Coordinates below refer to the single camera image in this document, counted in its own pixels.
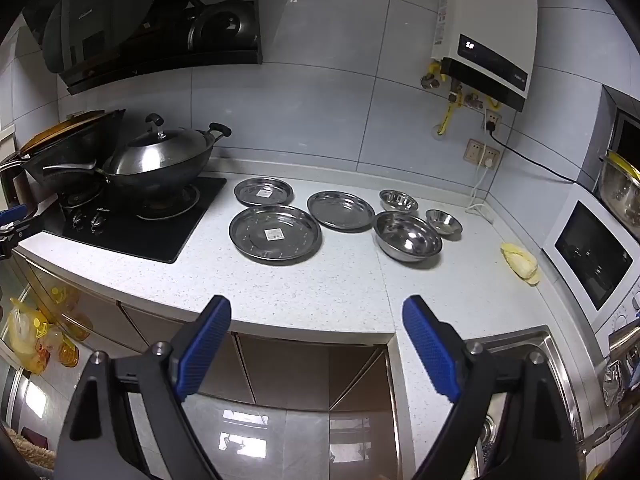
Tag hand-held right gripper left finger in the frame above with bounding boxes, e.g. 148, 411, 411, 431
52, 295, 233, 480

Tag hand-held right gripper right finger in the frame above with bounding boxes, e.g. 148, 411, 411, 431
402, 294, 583, 480

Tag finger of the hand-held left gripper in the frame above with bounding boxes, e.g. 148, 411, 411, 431
0, 214, 44, 261
0, 203, 28, 225

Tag large steel bowl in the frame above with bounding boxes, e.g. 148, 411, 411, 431
372, 210, 444, 264

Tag small steel bowl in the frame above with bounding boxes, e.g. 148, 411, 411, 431
378, 189, 420, 212
425, 208, 464, 237

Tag large labelled steel plate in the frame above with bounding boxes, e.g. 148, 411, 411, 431
229, 205, 323, 262

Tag small labelled steel plate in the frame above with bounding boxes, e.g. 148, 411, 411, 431
234, 176, 294, 207

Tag plain steel plate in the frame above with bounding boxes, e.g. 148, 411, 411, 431
306, 190, 377, 232

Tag brown base cabinet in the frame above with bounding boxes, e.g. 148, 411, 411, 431
10, 250, 397, 413

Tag black frying pan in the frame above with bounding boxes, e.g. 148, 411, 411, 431
0, 109, 126, 201

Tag wooden cutting board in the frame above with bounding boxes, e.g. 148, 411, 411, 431
17, 116, 103, 155

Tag steel sink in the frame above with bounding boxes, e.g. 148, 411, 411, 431
465, 326, 601, 480

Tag yellow oil bottles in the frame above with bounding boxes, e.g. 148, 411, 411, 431
6, 297, 52, 375

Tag black glass gas stove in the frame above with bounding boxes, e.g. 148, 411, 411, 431
42, 175, 228, 264

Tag yellow napa cabbage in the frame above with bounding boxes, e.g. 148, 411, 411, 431
501, 241, 542, 287

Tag black wok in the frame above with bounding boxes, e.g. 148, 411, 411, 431
97, 122, 232, 197

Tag steel wok lid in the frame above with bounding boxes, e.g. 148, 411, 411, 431
102, 114, 217, 176

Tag white microwave oven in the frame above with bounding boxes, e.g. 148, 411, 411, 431
542, 180, 640, 322

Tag steel faucet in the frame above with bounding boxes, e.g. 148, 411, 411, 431
606, 322, 640, 361

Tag brown floor mat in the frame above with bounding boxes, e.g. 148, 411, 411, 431
7, 432, 57, 468

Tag black range hood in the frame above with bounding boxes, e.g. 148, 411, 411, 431
20, 0, 264, 96

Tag yellow gas valve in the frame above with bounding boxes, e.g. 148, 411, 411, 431
420, 60, 449, 90

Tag white water heater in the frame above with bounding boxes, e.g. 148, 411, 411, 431
431, 0, 540, 112

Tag white power cable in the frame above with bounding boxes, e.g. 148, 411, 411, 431
466, 159, 497, 223

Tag beige double wall outlet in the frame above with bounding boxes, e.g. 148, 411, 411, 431
465, 138, 502, 168

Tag black power cable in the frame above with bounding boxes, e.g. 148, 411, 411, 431
487, 122, 598, 188

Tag yellow gas hose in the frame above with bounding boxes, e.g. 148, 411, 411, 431
437, 91, 463, 136

